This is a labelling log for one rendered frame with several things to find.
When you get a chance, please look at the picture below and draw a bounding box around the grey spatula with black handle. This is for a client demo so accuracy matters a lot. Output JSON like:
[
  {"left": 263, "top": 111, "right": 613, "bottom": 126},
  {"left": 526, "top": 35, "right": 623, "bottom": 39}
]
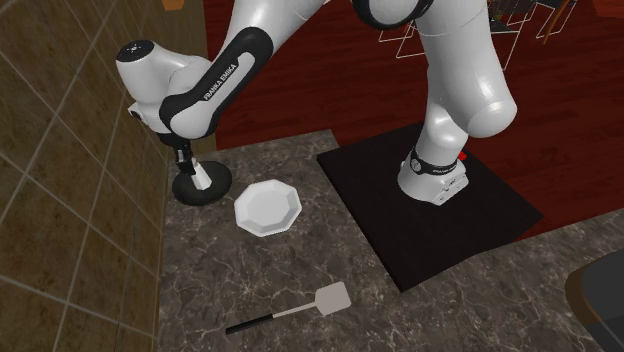
[{"left": 225, "top": 281, "right": 353, "bottom": 337}]

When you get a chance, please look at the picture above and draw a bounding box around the black robot stand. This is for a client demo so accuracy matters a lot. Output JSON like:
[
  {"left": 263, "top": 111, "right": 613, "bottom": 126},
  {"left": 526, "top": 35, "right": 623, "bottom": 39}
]
[{"left": 316, "top": 121, "right": 545, "bottom": 294}]

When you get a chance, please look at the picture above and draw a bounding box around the white octagonal plate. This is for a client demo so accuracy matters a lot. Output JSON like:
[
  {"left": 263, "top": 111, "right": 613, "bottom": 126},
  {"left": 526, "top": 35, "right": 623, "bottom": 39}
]
[{"left": 233, "top": 178, "right": 303, "bottom": 239}]

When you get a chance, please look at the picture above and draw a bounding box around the white wire rack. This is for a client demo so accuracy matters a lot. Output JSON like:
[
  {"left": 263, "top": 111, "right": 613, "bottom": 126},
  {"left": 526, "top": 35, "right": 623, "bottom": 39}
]
[{"left": 379, "top": 0, "right": 579, "bottom": 72}]

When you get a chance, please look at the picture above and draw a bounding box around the dark grey basin brown rim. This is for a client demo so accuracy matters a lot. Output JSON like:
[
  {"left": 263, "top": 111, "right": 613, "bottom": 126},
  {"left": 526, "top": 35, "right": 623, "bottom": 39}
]
[{"left": 564, "top": 248, "right": 624, "bottom": 352}]

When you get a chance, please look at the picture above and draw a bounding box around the black round dish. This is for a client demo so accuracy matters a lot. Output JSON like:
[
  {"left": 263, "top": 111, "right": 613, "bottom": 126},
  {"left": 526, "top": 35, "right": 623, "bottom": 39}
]
[{"left": 171, "top": 160, "right": 233, "bottom": 206}]

